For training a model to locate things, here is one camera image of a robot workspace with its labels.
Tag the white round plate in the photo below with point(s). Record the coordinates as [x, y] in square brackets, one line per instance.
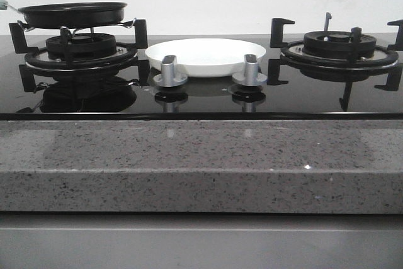
[205, 57]

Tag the black frying pan green handle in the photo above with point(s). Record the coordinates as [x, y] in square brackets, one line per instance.
[73, 15]

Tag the silver stove knob left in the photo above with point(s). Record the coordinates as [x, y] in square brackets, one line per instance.
[170, 77]

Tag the silver stove knob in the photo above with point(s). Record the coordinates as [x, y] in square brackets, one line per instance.
[170, 77]
[250, 76]

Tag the silver stove knob right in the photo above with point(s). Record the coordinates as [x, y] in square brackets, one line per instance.
[250, 76]

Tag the black gas burner left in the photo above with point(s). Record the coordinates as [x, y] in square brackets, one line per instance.
[82, 46]

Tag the black gas burner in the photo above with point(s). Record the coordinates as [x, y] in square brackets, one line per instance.
[337, 44]
[82, 46]

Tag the black gas burner right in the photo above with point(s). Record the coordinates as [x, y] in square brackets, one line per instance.
[337, 44]

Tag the black pan support right burner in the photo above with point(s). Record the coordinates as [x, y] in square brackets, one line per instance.
[385, 60]

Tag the black pan support burner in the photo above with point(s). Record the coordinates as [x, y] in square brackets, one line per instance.
[70, 70]
[385, 60]

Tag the black glass cooktop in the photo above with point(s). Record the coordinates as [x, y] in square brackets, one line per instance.
[291, 93]

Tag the black pan support left burner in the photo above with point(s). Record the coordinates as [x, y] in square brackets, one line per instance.
[70, 70]

